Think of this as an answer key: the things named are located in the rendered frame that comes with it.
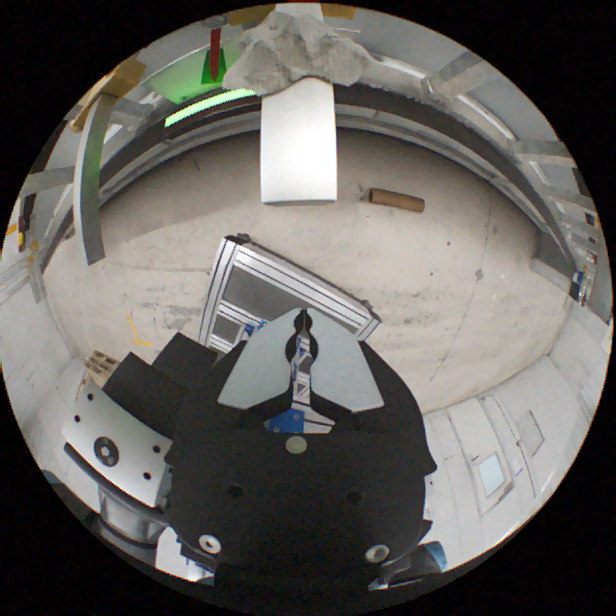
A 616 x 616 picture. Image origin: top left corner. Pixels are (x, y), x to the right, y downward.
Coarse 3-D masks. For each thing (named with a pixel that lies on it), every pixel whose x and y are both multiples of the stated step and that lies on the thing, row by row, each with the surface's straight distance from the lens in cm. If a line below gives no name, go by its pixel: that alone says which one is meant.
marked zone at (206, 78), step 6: (222, 48) 30; (222, 54) 31; (222, 60) 31; (204, 66) 32; (210, 66) 32; (222, 66) 32; (204, 72) 33; (210, 72) 33; (222, 72) 33; (204, 78) 34; (210, 78) 34; (222, 78) 34; (204, 84) 35
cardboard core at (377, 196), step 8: (368, 192) 99; (376, 192) 92; (384, 192) 95; (392, 192) 97; (376, 200) 93; (384, 200) 94; (392, 200) 95; (400, 200) 97; (408, 200) 100; (416, 200) 103; (408, 208) 102; (416, 208) 103; (424, 208) 105
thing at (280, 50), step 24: (264, 24) 15; (288, 24) 13; (312, 24) 13; (240, 48) 13; (264, 48) 10; (288, 48) 11; (312, 48) 11; (336, 48) 11; (360, 48) 12; (240, 72) 11; (264, 72) 10; (288, 72) 10; (312, 72) 10; (336, 72) 10; (360, 72) 10
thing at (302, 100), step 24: (264, 96) 10; (288, 96) 9; (312, 96) 9; (264, 120) 9; (288, 120) 9; (312, 120) 8; (264, 144) 8; (288, 144) 8; (312, 144) 8; (264, 168) 8; (288, 168) 8; (312, 168) 8; (336, 168) 8; (264, 192) 8; (288, 192) 7; (312, 192) 7; (336, 192) 7
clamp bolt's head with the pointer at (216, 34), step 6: (210, 18) 25; (216, 18) 25; (222, 18) 25; (204, 24) 25; (210, 24) 25; (216, 24) 25; (216, 30) 28; (216, 36) 28; (210, 42) 29; (216, 42) 29; (210, 48) 29; (216, 48) 29; (210, 54) 30; (216, 54) 30; (210, 60) 31; (216, 60) 31; (216, 66) 32; (216, 72) 32; (216, 78) 34
